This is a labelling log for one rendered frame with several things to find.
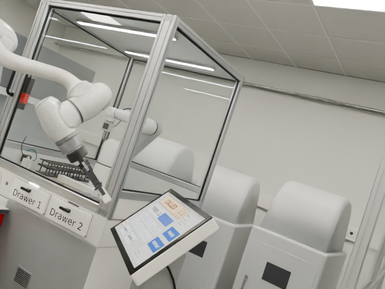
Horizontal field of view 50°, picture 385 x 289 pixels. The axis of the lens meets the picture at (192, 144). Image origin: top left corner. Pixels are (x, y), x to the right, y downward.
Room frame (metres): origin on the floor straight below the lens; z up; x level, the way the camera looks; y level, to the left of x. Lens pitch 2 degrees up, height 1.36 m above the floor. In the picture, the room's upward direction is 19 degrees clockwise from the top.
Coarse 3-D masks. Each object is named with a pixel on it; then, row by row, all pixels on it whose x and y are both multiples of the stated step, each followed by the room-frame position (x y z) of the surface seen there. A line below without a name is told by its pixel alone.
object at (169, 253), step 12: (192, 204) 1.51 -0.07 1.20; (204, 216) 1.36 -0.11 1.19; (192, 228) 1.32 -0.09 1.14; (204, 228) 1.32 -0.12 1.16; (216, 228) 1.33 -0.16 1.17; (120, 240) 1.56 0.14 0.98; (180, 240) 1.30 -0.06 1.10; (192, 240) 1.31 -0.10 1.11; (120, 252) 1.46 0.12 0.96; (168, 252) 1.29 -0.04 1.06; (180, 252) 1.30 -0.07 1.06; (144, 264) 1.27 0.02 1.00; (156, 264) 1.28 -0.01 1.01; (168, 264) 1.30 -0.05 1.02; (132, 276) 1.26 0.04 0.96; (144, 276) 1.27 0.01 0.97
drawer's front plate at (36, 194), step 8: (16, 184) 2.32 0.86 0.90; (24, 184) 2.29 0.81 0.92; (16, 192) 2.31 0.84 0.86; (24, 192) 2.28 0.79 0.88; (32, 192) 2.25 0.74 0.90; (40, 192) 2.22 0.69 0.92; (16, 200) 2.30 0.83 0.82; (32, 200) 2.24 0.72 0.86; (40, 200) 2.21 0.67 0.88; (48, 200) 2.20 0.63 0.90; (32, 208) 2.23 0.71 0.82; (40, 208) 2.21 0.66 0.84
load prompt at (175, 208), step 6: (168, 198) 1.70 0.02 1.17; (162, 204) 1.68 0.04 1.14; (168, 204) 1.64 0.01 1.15; (174, 204) 1.61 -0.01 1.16; (180, 204) 1.57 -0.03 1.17; (168, 210) 1.58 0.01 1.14; (174, 210) 1.55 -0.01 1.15; (180, 210) 1.51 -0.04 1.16; (186, 210) 1.48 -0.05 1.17; (180, 216) 1.46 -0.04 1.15
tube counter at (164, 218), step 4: (160, 212) 1.61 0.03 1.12; (164, 212) 1.58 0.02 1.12; (156, 216) 1.59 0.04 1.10; (160, 216) 1.57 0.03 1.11; (164, 216) 1.55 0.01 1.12; (168, 216) 1.52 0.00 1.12; (160, 220) 1.53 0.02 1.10; (164, 220) 1.51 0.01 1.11; (168, 220) 1.49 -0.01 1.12; (172, 220) 1.47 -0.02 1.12; (164, 224) 1.47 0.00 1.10; (168, 224) 1.45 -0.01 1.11
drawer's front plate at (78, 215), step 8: (56, 200) 2.16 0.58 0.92; (48, 208) 2.18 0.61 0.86; (56, 208) 2.15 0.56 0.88; (72, 208) 2.10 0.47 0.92; (48, 216) 2.17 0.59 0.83; (56, 216) 2.14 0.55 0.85; (64, 216) 2.12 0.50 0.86; (72, 216) 2.09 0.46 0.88; (80, 216) 2.07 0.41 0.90; (88, 216) 2.04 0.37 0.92; (64, 224) 2.11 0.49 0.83; (80, 224) 2.06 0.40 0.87; (88, 224) 2.04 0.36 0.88; (80, 232) 2.05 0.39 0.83
